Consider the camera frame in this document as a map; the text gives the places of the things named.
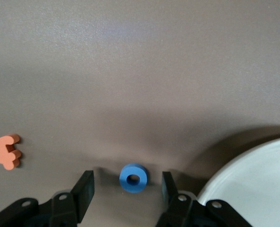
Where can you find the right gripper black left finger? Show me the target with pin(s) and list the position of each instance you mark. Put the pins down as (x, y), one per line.
(83, 194)

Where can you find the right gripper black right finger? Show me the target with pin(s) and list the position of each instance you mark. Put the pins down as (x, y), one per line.
(171, 203)

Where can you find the blue foam letter o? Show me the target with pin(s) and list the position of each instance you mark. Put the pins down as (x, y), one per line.
(124, 182)

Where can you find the orange foam letter t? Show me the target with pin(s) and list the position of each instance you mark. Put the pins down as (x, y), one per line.
(5, 156)

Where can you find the beige plate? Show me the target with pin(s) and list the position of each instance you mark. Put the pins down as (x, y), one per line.
(260, 184)

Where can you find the brown paper table cover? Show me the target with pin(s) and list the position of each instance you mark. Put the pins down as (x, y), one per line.
(139, 59)

